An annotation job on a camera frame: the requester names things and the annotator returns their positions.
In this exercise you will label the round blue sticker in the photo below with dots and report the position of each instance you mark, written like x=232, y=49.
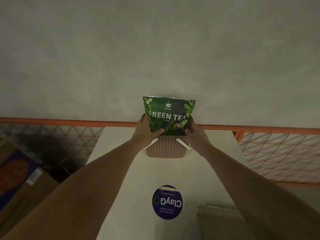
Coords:
x=167, y=202

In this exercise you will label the blue printed cardboard carton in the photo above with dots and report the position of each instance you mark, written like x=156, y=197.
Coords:
x=15, y=177

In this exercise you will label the person's left hand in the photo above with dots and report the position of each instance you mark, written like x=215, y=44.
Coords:
x=146, y=133

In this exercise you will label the beige fabric storage box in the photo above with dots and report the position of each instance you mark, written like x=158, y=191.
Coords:
x=215, y=222

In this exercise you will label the brown perforated plastic basket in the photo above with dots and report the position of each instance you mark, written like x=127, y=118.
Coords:
x=165, y=148

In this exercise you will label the person's right hand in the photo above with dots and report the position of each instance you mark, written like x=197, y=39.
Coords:
x=198, y=139

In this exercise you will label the person's left forearm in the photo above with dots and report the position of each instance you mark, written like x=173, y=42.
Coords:
x=87, y=192

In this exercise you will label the person's right forearm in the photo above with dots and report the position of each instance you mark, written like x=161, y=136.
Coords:
x=250, y=192

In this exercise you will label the orange metal mesh fence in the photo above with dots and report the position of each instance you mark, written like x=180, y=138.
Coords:
x=50, y=121

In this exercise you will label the green tea pouch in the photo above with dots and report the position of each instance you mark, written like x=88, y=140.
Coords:
x=167, y=114

